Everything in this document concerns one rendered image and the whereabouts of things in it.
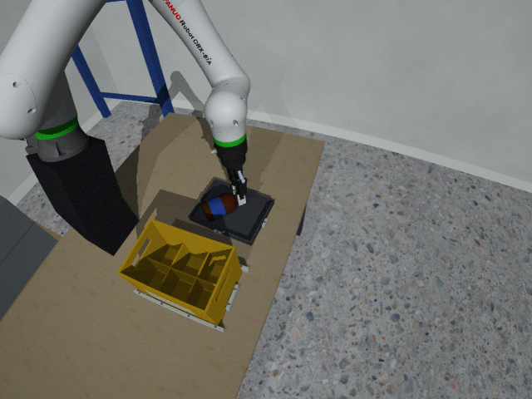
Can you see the brown glass bottle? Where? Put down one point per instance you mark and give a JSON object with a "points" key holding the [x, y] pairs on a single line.
{"points": [[220, 206]]}

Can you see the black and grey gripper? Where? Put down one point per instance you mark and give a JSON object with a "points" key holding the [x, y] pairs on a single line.
{"points": [[237, 178]]}

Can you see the yellow open-top crate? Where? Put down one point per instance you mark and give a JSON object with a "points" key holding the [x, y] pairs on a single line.
{"points": [[157, 275]]}

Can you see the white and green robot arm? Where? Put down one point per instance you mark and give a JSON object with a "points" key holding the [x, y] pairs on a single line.
{"points": [[36, 101]]}

